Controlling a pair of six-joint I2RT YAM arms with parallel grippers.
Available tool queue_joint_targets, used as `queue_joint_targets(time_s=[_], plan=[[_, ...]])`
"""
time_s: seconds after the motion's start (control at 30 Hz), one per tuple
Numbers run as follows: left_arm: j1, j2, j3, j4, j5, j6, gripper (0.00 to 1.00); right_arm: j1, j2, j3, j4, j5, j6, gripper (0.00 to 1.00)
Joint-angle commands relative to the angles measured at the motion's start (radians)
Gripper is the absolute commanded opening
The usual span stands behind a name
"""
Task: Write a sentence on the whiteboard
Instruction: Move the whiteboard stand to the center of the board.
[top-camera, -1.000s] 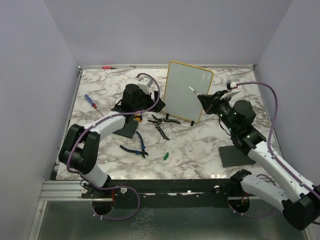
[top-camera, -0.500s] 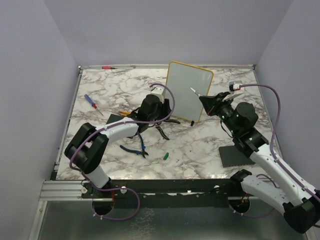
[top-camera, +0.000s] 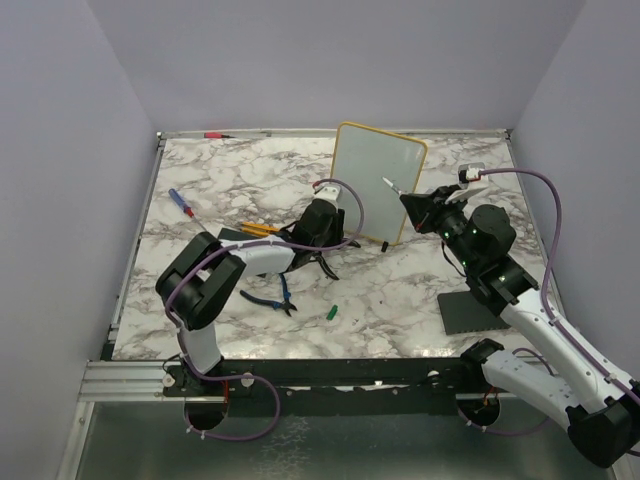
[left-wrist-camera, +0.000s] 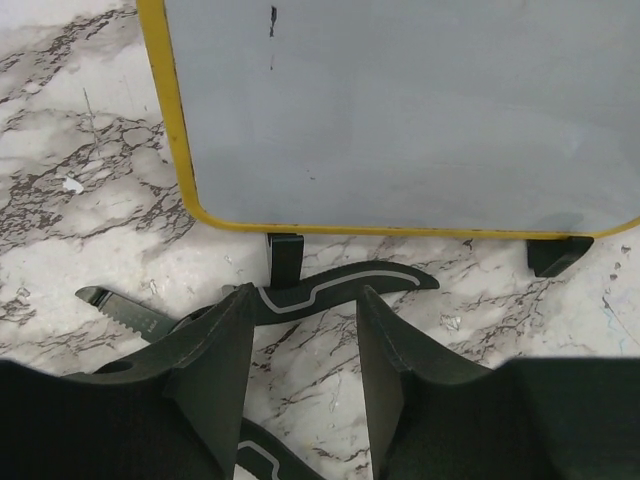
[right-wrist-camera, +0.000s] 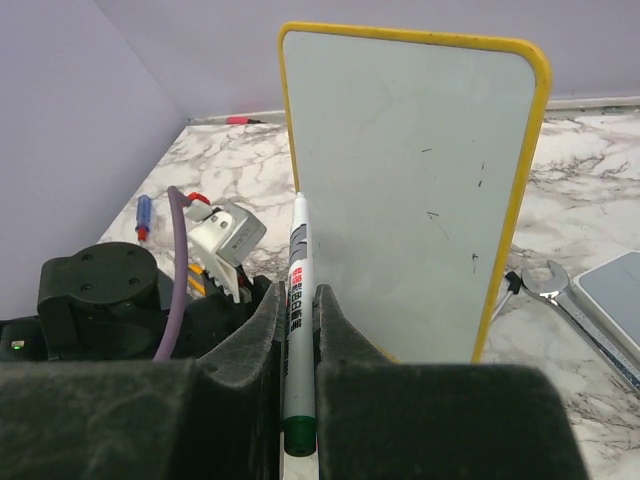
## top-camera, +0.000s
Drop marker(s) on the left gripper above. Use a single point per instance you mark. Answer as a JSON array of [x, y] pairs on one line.
[[337, 232]]

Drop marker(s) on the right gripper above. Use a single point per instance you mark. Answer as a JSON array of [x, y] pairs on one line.
[[424, 208]]

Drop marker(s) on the white whiteboard marker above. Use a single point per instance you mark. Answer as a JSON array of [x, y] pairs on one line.
[[392, 186]]

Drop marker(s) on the yellow framed whiteboard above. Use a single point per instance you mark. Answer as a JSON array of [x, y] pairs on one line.
[[362, 155]]

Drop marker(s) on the green marker cap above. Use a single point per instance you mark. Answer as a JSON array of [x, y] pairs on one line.
[[332, 312]]

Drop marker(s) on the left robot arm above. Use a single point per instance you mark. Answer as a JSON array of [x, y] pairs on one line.
[[195, 287]]

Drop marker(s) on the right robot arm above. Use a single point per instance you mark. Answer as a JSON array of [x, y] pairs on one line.
[[593, 400]]

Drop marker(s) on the yellow utility knife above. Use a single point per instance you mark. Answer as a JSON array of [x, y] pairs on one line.
[[258, 230]]

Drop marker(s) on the left black pad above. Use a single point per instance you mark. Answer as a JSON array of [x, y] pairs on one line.
[[228, 234]]

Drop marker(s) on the black pad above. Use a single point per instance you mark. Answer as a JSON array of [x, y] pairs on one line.
[[461, 313], [228, 234]]

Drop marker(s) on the right black pad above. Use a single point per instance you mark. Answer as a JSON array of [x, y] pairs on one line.
[[461, 313]]

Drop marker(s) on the blue red screwdriver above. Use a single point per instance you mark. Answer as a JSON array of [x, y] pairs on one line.
[[185, 207]]

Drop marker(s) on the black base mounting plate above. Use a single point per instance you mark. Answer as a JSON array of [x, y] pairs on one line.
[[342, 387]]

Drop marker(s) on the black grey wire stripper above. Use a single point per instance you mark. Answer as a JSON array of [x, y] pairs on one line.
[[321, 256]]

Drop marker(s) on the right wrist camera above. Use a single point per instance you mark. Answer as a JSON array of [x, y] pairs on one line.
[[470, 183]]

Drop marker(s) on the red marker on rail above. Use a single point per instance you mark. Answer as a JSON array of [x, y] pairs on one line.
[[217, 135]]

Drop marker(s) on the aluminium frame rail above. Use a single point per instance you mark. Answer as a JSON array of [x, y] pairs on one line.
[[122, 381]]

